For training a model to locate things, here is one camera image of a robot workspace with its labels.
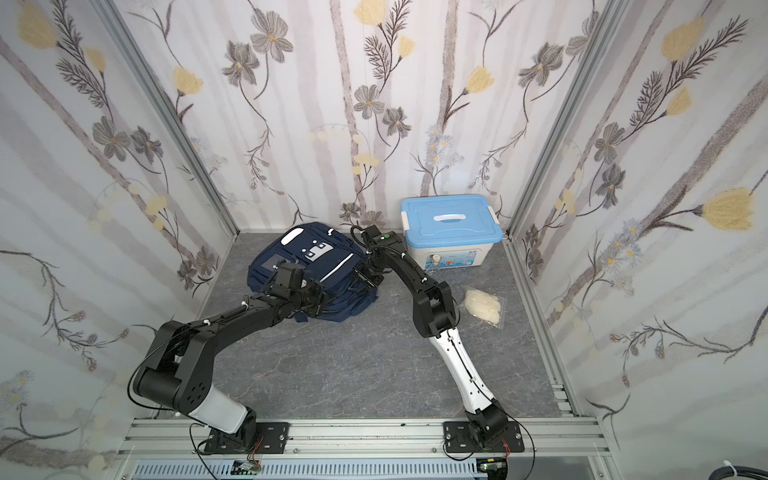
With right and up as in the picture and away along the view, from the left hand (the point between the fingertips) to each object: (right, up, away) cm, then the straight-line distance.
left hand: (342, 289), depth 89 cm
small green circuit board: (-19, -41, -19) cm, 49 cm away
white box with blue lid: (+33, +18, +10) cm, 39 cm away
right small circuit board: (+39, -41, -18) cm, 60 cm away
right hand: (+2, +3, +7) cm, 8 cm away
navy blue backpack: (-8, +9, +18) cm, 22 cm away
